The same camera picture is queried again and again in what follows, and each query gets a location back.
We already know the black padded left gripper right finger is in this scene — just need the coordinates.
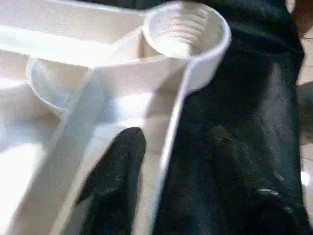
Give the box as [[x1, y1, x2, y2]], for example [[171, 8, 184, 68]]
[[207, 126, 309, 235]]

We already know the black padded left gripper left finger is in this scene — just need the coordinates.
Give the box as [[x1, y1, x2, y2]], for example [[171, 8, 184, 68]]
[[75, 127, 147, 235]]

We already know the black shiny mat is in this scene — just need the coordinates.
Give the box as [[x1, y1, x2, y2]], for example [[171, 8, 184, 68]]
[[156, 0, 309, 235]]

